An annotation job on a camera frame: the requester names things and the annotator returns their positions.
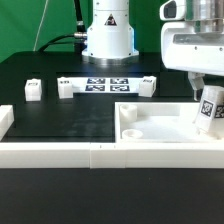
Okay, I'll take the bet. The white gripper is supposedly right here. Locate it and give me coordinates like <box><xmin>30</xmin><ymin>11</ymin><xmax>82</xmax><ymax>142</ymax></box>
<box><xmin>159</xmin><ymin>0</ymin><xmax>224</xmax><ymax>101</ymax></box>

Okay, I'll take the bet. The white square tabletop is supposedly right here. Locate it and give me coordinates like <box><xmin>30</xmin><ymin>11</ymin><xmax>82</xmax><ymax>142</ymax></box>
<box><xmin>114</xmin><ymin>102</ymin><xmax>224</xmax><ymax>143</ymax></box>

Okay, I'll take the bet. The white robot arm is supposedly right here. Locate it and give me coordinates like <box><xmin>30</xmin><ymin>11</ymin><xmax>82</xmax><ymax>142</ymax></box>
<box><xmin>82</xmin><ymin>0</ymin><xmax>224</xmax><ymax>91</ymax></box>

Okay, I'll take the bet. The fiducial marker sheet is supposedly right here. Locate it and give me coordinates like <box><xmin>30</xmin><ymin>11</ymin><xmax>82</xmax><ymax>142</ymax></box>
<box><xmin>71</xmin><ymin>77</ymin><xmax>141</xmax><ymax>94</ymax></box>

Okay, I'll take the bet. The white U-shaped fence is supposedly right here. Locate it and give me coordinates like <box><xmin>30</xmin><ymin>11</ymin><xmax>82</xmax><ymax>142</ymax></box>
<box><xmin>0</xmin><ymin>105</ymin><xmax>224</xmax><ymax>168</ymax></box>

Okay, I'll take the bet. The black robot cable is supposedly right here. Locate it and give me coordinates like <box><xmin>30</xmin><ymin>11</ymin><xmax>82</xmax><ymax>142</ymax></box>
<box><xmin>37</xmin><ymin>0</ymin><xmax>88</xmax><ymax>53</ymax></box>

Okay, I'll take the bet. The thin white cable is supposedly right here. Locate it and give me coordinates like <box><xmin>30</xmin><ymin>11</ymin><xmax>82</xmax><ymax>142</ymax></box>
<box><xmin>33</xmin><ymin>0</ymin><xmax>50</xmax><ymax>52</ymax></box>

